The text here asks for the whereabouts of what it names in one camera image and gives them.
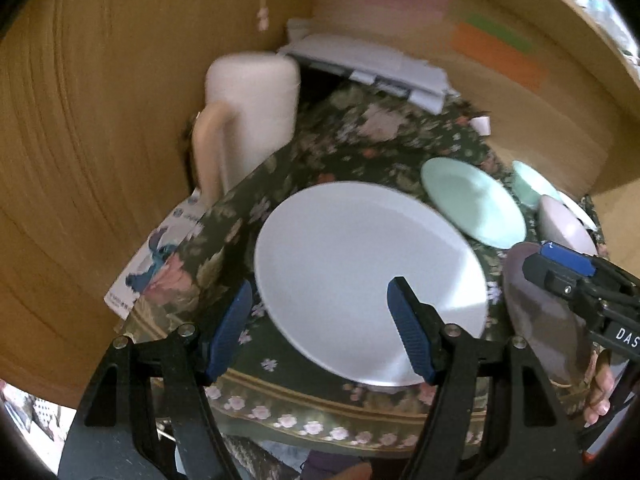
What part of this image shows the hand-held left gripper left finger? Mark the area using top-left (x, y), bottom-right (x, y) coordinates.
top-left (60, 280), bottom-right (254, 480)

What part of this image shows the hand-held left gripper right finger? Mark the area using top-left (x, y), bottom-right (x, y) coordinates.
top-left (387, 276), bottom-right (586, 480)

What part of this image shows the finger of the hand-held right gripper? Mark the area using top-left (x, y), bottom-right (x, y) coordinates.
top-left (522, 241), bottom-right (640, 308)

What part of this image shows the pale pink plate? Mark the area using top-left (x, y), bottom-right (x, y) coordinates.
top-left (501, 241), bottom-right (608, 386)

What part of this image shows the mint green bowl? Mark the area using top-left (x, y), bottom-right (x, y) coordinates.
top-left (511, 161), bottom-right (563, 211)

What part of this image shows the large white plate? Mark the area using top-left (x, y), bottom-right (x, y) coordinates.
top-left (254, 181), bottom-right (488, 387)

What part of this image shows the person's right hand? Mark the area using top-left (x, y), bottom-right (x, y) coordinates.
top-left (582, 350), bottom-right (626, 428)

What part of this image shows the pale pink bowl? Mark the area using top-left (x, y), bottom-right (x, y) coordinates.
top-left (537, 195), bottom-right (598, 256)

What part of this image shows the white bowl dark patterned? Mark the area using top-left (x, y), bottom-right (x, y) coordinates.
top-left (557, 190), bottom-right (598, 233)

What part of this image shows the cartoon printed card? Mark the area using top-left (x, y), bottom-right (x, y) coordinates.
top-left (104, 190), bottom-right (206, 321)

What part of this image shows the mint green plate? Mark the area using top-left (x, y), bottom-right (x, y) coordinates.
top-left (420, 157), bottom-right (527, 249)

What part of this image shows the dark floral tablecloth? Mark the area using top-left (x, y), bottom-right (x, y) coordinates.
top-left (115, 82), bottom-right (608, 461)

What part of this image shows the orange sticky note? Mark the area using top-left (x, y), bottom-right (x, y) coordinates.
top-left (452, 24), bottom-right (546, 93)

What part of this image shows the green sticky note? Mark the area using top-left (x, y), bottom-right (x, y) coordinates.
top-left (462, 12), bottom-right (533, 53)

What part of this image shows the pile of white papers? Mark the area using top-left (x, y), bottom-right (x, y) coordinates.
top-left (277, 17), bottom-right (458, 113)

